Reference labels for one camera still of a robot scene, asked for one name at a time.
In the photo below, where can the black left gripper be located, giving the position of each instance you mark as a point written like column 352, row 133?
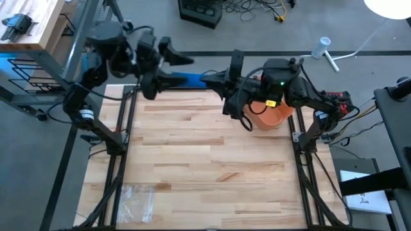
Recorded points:
column 154, row 70

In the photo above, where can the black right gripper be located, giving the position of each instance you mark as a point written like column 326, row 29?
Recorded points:
column 244, row 91

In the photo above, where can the blue elastic bandage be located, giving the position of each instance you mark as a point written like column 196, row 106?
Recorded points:
column 189, row 80

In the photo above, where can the clear plastic zip bag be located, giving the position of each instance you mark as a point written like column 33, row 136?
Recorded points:
column 136, row 203

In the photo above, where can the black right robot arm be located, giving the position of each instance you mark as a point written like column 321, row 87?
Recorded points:
column 318, row 102

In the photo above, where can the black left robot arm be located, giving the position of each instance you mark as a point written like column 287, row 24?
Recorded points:
column 106, row 38

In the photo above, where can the black computer case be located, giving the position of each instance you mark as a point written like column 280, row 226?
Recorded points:
column 199, row 16

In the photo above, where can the orange plastic bin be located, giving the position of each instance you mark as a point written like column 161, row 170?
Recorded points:
column 273, row 118

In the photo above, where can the black caster wheel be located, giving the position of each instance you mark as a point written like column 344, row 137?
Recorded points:
column 129, row 25

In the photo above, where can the white plastic bottle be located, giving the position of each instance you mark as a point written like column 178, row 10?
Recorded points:
column 321, row 47

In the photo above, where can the white lamp stand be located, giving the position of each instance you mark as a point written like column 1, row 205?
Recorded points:
column 331, row 61

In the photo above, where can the black crate with red tool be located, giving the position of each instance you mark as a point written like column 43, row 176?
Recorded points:
column 345, row 95

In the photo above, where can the grey flat case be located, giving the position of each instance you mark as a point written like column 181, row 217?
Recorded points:
column 356, row 165

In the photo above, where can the black device on workbench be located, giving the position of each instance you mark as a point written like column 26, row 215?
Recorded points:
column 17, row 25

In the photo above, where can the black desk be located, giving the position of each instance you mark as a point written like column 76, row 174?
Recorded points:
column 395, row 128

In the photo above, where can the white round lamp shade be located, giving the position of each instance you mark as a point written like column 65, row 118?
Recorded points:
column 388, row 8

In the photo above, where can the white box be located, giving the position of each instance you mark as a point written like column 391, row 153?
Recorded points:
column 366, row 202

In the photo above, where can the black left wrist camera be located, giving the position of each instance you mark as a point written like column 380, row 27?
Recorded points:
column 146, row 45

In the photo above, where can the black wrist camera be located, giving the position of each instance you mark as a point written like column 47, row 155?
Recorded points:
column 279, row 77
column 146, row 45

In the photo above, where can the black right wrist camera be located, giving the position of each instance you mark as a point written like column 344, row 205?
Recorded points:
column 279, row 77

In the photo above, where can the wooden workbench with grey frame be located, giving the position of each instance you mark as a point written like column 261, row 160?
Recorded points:
column 32, row 19

